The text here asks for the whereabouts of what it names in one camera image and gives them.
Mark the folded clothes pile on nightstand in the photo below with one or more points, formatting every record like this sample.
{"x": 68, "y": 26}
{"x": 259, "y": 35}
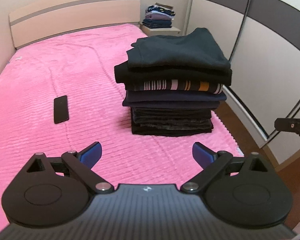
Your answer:
{"x": 158, "y": 16}

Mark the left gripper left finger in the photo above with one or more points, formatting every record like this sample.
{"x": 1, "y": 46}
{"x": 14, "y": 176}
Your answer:
{"x": 80, "y": 166}

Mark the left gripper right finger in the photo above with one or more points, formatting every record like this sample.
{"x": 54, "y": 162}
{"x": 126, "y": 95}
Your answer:
{"x": 213, "y": 165}

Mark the dark green long-sleeve sweater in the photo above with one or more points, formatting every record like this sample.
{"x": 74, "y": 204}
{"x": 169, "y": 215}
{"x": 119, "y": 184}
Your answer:
{"x": 196, "y": 51}

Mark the bedside table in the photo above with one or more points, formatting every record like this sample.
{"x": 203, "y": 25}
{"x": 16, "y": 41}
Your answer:
{"x": 173, "y": 31}

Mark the beige wooden headboard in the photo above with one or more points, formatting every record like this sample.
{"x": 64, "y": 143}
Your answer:
{"x": 48, "y": 18}

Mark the black smartphone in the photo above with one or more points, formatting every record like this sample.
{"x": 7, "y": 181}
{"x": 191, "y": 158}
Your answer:
{"x": 60, "y": 109}

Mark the white grey sliding wardrobe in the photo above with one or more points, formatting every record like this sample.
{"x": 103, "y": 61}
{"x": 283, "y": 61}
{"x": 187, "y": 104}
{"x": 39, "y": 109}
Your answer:
{"x": 261, "y": 39}

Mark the stack of folded dark clothes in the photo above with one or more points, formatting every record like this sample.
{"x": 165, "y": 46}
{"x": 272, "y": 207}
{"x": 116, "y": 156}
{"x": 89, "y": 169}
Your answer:
{"x": 169, "y": 107}

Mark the pink ribbed bed blanket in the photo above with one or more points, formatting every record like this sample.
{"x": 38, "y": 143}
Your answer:
{"x": 60, "y": 94}

